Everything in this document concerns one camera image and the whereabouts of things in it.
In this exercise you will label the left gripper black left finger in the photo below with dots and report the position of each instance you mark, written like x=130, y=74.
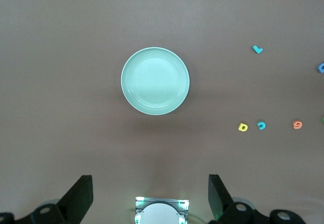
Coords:
x=74, y=203

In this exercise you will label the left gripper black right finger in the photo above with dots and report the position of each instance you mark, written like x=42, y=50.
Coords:
x=221, y=207

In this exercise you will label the blue foam letter p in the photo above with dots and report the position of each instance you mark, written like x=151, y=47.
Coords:
x=318, y=68

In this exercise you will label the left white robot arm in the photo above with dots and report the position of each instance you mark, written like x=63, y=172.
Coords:
x=162, y=214

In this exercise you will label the teal foam letter r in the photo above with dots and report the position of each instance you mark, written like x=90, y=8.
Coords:
x=257, y=49

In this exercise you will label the yellow foam letter a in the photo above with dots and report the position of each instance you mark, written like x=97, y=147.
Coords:
x=239, y=129

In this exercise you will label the teal foam letter c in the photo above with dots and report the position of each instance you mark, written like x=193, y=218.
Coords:
x=262, y=124

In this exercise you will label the green round plate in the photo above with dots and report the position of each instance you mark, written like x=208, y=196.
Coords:
x=155, y=81

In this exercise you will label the orange foam letter e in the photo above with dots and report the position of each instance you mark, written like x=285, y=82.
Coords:
x=294, y=127

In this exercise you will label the brown table mat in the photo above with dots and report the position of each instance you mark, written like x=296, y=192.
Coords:
x=76, y=56

